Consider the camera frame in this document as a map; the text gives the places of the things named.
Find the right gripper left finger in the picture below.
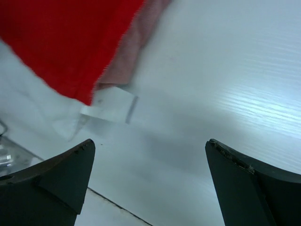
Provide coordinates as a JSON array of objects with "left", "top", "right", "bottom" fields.
[{"left": 0, "top": 139, "right": 95, "bottom": 226}]

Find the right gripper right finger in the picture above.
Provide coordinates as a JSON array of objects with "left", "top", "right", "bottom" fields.
[{"left": 205, "top": 139, "right": 301, "bottom": 226}]

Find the white front cover board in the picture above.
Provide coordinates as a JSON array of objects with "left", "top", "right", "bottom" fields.
[{"left": 75, "top": 188, "right": 149, "bottom": 226}]

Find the red patterned pillowcase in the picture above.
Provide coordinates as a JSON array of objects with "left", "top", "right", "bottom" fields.
[{"left": 0, "top": 0, "right": 169, "bottom": 105}]

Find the white pillow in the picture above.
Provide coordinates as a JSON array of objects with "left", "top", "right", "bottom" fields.
[{"left": 0, "top": 41, "right": 138, "bottom": 140}]

